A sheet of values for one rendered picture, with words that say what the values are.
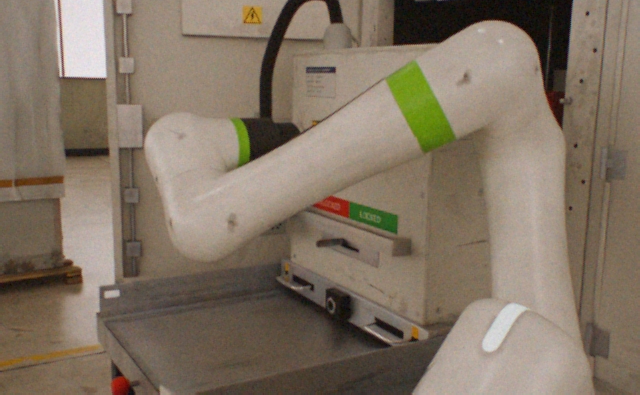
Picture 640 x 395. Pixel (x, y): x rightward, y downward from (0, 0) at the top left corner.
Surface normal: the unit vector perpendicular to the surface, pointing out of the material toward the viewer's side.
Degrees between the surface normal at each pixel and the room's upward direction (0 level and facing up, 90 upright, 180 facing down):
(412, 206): 90
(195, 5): 90
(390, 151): 116
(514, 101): 124
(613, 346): 90
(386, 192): 90
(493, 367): 51
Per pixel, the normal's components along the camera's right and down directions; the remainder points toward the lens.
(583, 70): -0.85, 0.08
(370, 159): 0.05, 0.59
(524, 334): -0.18, -0.44
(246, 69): 0.25, 0.18
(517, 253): -0.46, -0.54
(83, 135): 0.52, 0.17
